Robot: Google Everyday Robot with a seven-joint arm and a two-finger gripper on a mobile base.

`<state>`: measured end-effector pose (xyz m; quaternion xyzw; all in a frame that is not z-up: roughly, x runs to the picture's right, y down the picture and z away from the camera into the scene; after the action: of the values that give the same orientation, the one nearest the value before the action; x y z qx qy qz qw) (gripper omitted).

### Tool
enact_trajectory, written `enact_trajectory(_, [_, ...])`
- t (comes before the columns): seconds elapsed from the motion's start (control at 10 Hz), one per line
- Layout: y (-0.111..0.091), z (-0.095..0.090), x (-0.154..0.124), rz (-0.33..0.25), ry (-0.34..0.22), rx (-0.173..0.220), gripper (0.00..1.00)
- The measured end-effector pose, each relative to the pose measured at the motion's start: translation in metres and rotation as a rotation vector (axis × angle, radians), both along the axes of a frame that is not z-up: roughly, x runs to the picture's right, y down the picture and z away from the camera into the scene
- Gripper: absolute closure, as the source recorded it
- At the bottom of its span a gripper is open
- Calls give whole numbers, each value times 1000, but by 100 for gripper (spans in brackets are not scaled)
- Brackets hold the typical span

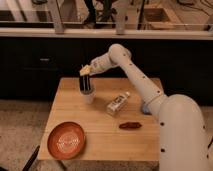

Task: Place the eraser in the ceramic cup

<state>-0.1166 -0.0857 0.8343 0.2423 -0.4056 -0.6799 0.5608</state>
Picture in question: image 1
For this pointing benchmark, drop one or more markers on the orange ceramic bowl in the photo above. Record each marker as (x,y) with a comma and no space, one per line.
(66,141)

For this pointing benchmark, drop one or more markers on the blue object behind arm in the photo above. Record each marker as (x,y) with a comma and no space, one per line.
(145,110)

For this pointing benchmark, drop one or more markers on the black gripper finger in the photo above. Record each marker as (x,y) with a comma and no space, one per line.
(87,83)
(82,83)

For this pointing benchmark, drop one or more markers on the wooden table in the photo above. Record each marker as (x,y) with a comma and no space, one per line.
(104,139)

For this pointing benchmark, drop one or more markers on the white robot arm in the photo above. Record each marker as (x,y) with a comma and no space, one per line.
(183,136)

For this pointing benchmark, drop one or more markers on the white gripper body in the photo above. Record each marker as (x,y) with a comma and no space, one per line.
(97,66)

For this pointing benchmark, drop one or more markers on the dark red eraser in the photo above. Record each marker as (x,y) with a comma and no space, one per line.
(130,125)

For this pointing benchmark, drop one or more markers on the clear plastic bottle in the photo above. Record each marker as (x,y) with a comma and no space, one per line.
(116,104)

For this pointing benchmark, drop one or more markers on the black chair edge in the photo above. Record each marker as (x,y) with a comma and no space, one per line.
(31,159)

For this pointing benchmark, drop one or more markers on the white railing ledge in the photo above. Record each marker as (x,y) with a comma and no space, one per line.
(106,33)

